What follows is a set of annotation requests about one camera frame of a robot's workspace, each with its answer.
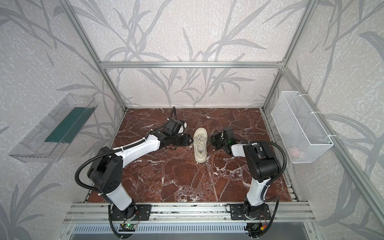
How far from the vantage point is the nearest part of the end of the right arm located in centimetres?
78

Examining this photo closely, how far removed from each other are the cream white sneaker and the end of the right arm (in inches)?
2.8

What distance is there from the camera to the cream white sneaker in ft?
2.94
